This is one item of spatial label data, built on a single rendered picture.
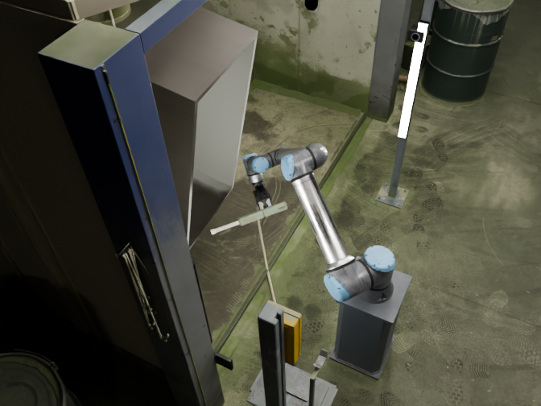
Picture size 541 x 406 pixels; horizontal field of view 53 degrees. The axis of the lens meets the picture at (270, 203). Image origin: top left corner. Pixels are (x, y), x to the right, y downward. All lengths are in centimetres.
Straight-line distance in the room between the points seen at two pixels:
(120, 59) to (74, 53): 11
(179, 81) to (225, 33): 42
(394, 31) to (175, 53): 219
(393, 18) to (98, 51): 311
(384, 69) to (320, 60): 56
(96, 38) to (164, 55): 106
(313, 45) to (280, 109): 62
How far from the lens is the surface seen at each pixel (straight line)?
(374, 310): 279
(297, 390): 240
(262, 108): 485
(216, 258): 372
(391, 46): 440
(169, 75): 243
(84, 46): 147
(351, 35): 447
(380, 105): 472
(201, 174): 361
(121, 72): 145
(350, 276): 258
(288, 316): 169
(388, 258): 265
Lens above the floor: 300
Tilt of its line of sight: 48 degrees down
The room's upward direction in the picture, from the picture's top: 3 degrees counter-clockwise
